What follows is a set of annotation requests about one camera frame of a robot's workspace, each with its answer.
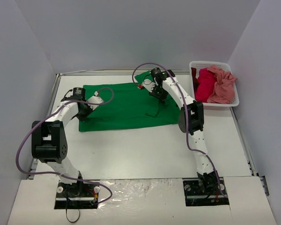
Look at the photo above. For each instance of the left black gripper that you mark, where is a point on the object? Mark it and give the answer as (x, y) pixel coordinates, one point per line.
(83, 115)

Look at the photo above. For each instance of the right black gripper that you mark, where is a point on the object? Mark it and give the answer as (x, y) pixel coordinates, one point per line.
(160, 94)

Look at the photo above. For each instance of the green t shirt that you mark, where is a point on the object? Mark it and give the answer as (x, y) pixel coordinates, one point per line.
(130, 108)

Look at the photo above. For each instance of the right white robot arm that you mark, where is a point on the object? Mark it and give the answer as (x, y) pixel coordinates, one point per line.
(190, 122)

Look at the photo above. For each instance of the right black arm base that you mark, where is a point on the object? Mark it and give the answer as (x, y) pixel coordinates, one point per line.
(195, 197)

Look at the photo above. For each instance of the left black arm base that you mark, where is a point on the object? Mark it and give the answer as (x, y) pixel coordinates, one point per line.
(78, 195)

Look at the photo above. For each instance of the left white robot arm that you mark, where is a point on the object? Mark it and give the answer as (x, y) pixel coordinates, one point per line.
(48, 140)

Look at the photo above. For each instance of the red t shirt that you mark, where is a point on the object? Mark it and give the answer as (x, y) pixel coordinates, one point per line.
(206, 81)

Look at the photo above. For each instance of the white plastic basket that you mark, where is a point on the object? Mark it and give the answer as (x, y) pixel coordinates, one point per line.
(196, 66)

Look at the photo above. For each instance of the pink t shirt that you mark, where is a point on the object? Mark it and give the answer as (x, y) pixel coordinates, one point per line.
(223, 92)

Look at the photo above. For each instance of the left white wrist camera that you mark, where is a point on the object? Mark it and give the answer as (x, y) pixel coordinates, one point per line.
(94, 102)

